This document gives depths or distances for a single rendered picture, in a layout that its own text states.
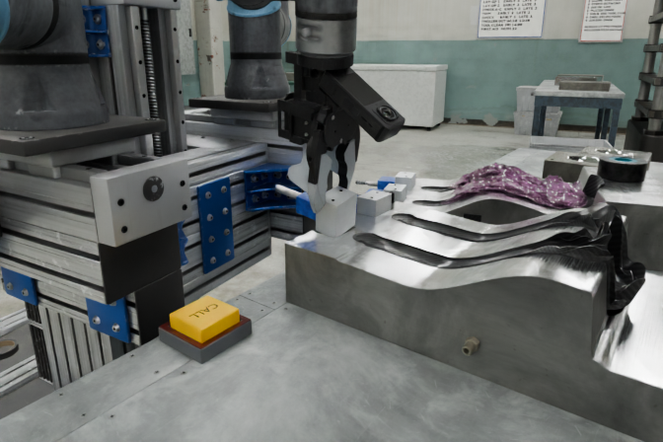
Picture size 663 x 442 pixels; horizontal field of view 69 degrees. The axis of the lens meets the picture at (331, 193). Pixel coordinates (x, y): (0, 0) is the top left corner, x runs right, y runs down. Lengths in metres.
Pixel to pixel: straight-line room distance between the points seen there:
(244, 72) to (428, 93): 6.30
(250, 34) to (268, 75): 0.09
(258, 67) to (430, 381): 0.77
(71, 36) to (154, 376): 0.47
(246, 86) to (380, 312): 0.65
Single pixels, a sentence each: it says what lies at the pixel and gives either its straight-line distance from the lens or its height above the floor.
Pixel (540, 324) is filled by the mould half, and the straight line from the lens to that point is 0.53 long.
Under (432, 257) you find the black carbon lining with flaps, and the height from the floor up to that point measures 0.88.
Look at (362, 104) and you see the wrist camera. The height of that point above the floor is 1.08.
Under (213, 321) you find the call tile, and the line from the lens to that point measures 0.60.
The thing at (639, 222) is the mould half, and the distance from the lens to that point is 0.92.
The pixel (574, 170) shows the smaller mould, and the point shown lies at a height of 0.85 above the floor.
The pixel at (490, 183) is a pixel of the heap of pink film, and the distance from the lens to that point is 0.92.
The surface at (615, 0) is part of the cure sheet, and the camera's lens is 7.96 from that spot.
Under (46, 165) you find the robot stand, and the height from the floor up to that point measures 1.00.
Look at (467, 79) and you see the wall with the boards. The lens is 8.07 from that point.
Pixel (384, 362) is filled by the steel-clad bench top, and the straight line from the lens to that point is 0.59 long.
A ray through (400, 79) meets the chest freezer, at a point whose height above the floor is 0.74.
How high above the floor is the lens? 1.14
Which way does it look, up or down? 16 degrees down
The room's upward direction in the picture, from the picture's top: straight up
